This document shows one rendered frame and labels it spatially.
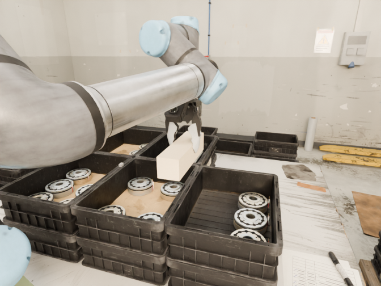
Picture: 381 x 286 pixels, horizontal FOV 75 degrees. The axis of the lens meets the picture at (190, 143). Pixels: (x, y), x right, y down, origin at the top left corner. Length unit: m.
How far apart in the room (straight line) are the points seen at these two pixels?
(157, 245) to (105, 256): 0.20
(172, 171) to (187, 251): 0.23
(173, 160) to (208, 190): 0.44
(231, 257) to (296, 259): 0.35
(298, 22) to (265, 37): 0.46
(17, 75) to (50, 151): 0.08
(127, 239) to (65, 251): 0.26
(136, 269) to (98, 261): 0.14
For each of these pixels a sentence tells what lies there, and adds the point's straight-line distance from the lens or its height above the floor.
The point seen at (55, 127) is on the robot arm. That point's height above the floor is 1.28.
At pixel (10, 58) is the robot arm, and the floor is 1.35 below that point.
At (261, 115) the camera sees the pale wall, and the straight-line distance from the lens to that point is 4.11.
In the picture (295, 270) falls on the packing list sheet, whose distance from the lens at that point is 0.96.
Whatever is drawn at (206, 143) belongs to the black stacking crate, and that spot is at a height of 0.89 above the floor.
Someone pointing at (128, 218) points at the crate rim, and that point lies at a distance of 0.73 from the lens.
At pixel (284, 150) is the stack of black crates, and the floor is 0.52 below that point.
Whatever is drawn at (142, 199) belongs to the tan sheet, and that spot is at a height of 0.83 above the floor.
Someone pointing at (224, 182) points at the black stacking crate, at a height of 0.87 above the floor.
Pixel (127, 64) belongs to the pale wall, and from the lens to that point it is 4.70.
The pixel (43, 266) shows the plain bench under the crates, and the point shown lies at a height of 0.70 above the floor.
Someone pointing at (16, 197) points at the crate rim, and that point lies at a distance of 0.97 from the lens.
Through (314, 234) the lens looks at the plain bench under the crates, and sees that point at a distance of 1.13.
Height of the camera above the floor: 1.35
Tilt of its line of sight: 19 degrees down
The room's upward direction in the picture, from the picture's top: straight up
